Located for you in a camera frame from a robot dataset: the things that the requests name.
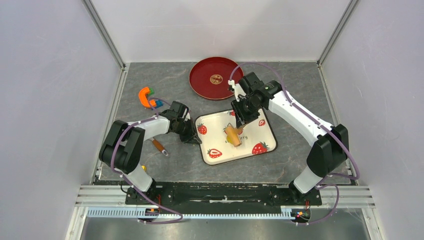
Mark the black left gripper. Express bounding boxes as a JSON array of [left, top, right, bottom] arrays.
[[173, 117, 201, 145]]

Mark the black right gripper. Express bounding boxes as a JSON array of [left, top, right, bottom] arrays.
[[231, 96, 263, 129]]

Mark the wooden dough roller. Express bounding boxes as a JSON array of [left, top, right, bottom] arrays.
[[223, 123, 246, 148]]

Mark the white strawberry tray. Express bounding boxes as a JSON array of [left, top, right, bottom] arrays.
[[195, 109, 278, 166]]

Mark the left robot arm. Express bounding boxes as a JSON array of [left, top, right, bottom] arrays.
[[98, 101, 202, 204]]

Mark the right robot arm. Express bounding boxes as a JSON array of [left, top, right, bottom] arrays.
[[228, 72, 349, 204]]

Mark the blue toy block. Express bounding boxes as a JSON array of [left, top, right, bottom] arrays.
[[146, 87, 164, 109]]

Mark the red round plate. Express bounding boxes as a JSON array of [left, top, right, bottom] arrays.
[[189, 56, 244, 100]]

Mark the orange curved toy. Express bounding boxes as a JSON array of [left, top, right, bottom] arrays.
[[138, 86, 156, 108]]

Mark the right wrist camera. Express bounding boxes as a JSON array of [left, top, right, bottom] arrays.
[[227, 80, 245, 102]]

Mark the metal scraper wooden handle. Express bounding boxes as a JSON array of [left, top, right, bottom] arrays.
[[150, 138, 169, 157]]

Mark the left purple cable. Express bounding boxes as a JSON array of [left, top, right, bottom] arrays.
[[109, 96, 191, 225]]

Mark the purple cable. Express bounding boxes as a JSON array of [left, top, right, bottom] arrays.
[[109, 96, 191, 225], [229, 62, 361, 226]]

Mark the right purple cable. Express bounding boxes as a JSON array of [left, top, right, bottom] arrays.
[[229, 62, 361, 226]]

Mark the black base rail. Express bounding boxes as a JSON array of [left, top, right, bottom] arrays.
[[124, 181, 322, 215]]

